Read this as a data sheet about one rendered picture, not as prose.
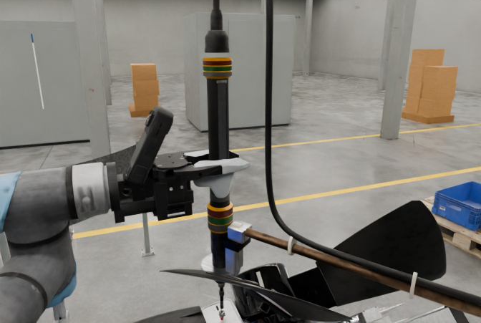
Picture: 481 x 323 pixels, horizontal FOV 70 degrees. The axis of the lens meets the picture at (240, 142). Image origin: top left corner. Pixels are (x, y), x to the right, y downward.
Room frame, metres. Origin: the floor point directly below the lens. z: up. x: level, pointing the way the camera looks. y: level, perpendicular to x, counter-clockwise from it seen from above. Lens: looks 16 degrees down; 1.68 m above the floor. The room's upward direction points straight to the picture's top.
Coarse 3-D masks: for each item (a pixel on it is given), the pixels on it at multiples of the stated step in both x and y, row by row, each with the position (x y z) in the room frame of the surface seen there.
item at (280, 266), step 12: (264, 264) 0.58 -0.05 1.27; (276, 264) 0.59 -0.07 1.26; (240, 276) 0.57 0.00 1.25; (252, 276) 0.56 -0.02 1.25; (264, 276) 0.56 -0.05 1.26; (276, 276) 0.56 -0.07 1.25; (240, 288) 0.56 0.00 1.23; (276, 288) 0.54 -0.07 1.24; (288, 288) 0.56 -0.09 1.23; (240, 300) 0.54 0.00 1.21; (252, 300) 0.53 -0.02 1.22; (240, 312) 0.54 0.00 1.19; (252, 312) 0.52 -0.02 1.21; (264, 312) 0.52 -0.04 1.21
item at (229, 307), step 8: (216, 304) 0.56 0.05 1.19; (224, 304) 0.56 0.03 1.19; (232, 304) 0.56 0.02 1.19; (208, 312) 0.54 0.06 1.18; (216, 312) 0.54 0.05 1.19; (232, 312) 0.54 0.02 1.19; (208, 320) 0.53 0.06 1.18; (216, 320) 0.52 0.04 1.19; (224, 320) 0.52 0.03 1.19; (232, 320) 0.52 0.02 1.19; (240, 320) 0.52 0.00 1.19
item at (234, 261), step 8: (248, 224) 0.51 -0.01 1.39; (232, 232) 0.49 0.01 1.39; (240, 232) 0.49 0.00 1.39; (224, 240) 0.50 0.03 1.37; (232, 240) 0.50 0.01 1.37; (240, 240) 0.49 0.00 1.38; (248, 240) 0.51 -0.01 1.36; (232, 248) 0.49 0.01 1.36; (240, 248) 0.49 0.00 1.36; (208, 256) 0.54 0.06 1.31; (232, 256) 0.50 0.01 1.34; (240, 256) 0.51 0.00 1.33; (208, 264) 0.52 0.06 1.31; (232, 264) 0.50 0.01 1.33; (240, 264) 0.51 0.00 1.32; (224, 272) 0.50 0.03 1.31; (232, 272) 0.50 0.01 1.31
